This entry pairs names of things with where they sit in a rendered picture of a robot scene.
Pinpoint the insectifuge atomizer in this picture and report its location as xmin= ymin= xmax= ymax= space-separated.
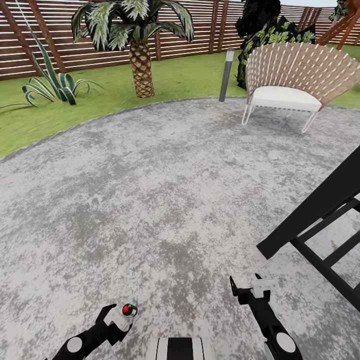
xmin=46 ymin=0 xmax=138 ymax=317

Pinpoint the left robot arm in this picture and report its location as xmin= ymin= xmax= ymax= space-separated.
xmin=52 ymin=304 xmax=133 ymax=360

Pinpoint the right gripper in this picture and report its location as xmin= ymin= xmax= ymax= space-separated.
xmin=229 ymin=273 xmax=274 ymax=321

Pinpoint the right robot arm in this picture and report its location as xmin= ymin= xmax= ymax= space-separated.
xmin=229 ymin=273 xmax=303 ymax=360

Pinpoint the robot trunk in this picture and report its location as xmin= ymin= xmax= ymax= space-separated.
xmin=145 ymin=337 xmax=215 ymax=360

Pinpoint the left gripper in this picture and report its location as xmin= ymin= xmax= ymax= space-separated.
xmin=93 ymin=304 xmax=133 ymax=347

